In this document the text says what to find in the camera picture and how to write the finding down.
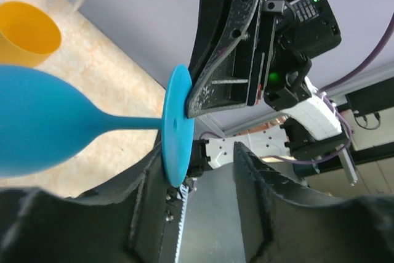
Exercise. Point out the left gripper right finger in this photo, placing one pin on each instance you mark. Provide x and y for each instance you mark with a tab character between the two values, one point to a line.
284	221

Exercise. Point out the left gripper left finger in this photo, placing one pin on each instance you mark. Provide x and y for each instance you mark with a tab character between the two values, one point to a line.
121	220

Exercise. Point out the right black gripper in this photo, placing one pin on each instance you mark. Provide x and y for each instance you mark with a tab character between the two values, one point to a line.
232	52

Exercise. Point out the blue wine glass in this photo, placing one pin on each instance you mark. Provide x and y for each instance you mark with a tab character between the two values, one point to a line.
46	121

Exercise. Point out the orange wine glass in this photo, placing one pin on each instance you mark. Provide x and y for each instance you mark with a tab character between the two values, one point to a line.
28	35

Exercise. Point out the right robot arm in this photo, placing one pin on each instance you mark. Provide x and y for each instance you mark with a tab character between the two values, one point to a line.
314	131

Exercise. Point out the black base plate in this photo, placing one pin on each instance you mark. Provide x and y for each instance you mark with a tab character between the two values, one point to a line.
183	193

